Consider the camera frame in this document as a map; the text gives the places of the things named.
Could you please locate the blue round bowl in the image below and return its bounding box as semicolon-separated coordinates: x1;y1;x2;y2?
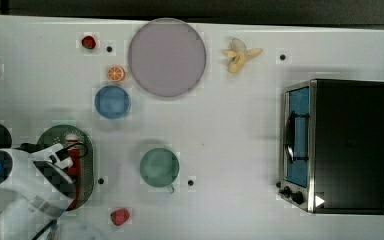
94;85;131;119

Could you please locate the orange slice toy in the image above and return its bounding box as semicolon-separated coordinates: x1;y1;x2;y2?
107;65;126;82

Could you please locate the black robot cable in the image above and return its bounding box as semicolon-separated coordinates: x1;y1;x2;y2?
0;142;89;240

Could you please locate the black camera box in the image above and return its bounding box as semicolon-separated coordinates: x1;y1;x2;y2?
56;148;69;161

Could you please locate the red ketchup bottle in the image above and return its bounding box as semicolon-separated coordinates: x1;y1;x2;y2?
65;133;81;210

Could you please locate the large grey round plate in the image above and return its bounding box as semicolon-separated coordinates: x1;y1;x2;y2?
128;18;206;97

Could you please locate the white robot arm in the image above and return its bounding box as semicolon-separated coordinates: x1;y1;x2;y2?
0;144;76;240

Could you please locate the small red strawberry toy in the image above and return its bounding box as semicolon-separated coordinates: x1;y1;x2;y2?
81;36;96;49

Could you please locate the peeled banana toy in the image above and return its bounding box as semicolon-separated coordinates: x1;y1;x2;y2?
223;38;263;74

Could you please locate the green cup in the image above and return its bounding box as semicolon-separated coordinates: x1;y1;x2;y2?
140;148;180;194

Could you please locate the black toaster oven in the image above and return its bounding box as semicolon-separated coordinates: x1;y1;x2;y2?
276;79;384;215

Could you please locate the large red strawberry toy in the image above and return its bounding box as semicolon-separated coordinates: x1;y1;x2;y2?
110;208;130;226

